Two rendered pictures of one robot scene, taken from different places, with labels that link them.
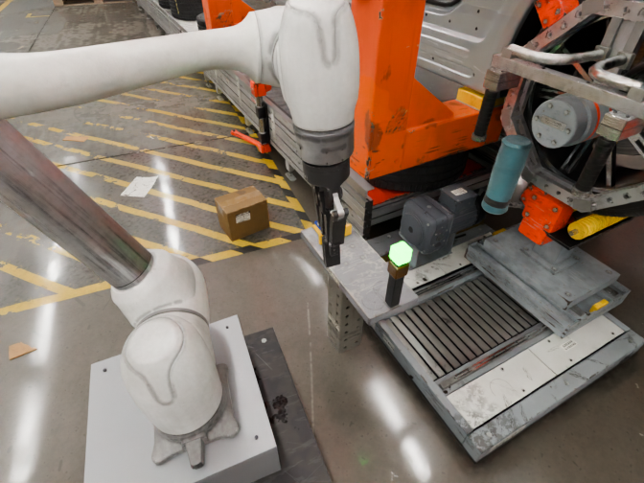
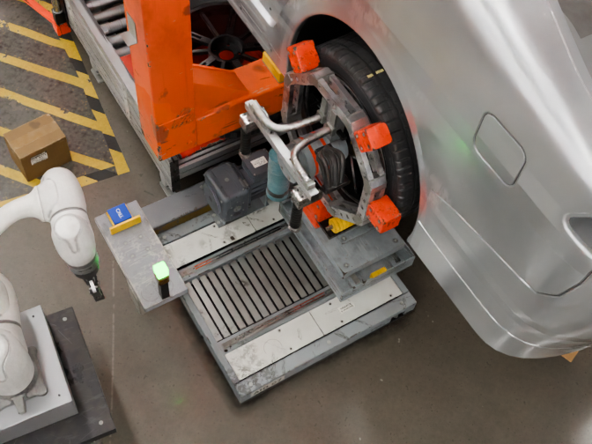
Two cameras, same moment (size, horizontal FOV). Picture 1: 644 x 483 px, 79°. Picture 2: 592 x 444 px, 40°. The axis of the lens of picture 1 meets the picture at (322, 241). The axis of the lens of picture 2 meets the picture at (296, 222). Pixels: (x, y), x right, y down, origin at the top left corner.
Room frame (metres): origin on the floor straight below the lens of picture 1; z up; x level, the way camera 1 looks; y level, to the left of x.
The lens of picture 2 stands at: (-0.59, -0.40, 3.09)
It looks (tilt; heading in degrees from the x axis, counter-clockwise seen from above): 58 degrees down; 350
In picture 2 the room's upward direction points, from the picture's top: 8 degrees clockwise
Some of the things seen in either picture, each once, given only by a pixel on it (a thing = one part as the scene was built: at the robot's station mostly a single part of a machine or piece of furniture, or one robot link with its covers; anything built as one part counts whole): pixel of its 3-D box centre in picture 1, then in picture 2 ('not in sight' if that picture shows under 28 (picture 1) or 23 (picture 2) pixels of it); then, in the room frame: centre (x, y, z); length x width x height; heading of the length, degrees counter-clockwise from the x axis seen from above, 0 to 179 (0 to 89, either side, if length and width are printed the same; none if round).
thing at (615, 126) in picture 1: (623, 123); (307, 194); (0.82, -0.67, 0.93); 0.09 x 0.05 x 0.05; 118
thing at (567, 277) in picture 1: (559, 237); (351, 209); (1.15, -0.92, 0.32); 0.40 x 0.30 x 0.28; 28
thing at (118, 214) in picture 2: not in sight; (120, 214); (1.03, -0.02, 0.47); 0.07 x 0.07 x 0.02; 28
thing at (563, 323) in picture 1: (540, 271); (345, 233); (1.15, -0.92, 0.13); 0.50 x 0.36 x 0.10; 28
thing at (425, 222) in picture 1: (448, 226); (255, 187); (1.29, -0.54, 0.26); 0.42 x 0.18 x 0.35; 118
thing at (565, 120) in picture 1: (577, 116); (312, 153); (1.03, -0.70, 0.85); 0.21 x 0.14 x 0.14; 118
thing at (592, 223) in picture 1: (600, 219); (359, 213); (1.01, -0.91, 0.51); 0.29 x 0.06 x 0.06; 118
